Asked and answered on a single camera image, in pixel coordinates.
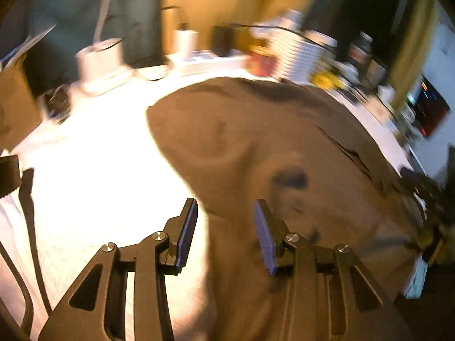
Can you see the white desk lamp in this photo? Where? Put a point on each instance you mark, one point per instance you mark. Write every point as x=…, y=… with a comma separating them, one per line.
x=101, y=62

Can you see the white plastic basket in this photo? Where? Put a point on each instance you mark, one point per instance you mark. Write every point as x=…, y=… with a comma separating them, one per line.
x=297, y=58

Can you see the teal curtain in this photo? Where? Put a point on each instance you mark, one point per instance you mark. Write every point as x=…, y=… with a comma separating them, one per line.
x=71, y=7

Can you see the red candle jar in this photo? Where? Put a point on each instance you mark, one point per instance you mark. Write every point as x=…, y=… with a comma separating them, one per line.
x=263, y=62

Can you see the white power strip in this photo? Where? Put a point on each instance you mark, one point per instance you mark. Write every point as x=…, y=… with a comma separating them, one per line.
x=209, y=63

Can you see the brown t-shirt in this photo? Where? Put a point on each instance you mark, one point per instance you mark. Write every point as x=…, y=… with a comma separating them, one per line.
x=248, y=131

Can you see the white charger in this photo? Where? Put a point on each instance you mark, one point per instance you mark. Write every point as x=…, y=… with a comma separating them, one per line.
x=185, y=44

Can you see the cardboard box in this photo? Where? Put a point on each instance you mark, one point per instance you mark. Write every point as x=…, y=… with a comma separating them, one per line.
x=16, y=103

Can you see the narrow yellow curtain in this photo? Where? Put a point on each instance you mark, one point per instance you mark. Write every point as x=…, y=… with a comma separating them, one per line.
x=412, y=42

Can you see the black charger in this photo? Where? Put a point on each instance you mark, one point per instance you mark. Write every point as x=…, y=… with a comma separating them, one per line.
x=224, y=41

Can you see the clear water bottle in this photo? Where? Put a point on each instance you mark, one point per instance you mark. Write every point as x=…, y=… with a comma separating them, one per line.
x=360, y=51

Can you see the white textured tablecloth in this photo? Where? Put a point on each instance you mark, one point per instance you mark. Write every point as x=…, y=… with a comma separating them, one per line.
x=106, y=149

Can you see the yellow snack bag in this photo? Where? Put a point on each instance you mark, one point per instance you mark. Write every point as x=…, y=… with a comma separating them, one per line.
x=327, y=80

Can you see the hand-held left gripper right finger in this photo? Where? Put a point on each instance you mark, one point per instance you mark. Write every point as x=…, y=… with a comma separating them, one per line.
x=265, y=238

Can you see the black tablet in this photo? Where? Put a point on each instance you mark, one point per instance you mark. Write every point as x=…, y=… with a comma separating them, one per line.
x=21, y=48

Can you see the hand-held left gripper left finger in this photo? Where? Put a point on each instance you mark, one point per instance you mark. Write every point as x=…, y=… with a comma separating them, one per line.
x=186, y=234

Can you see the clear jar with white lid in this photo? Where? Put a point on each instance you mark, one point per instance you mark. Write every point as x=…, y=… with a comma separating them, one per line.
x=321, y=41

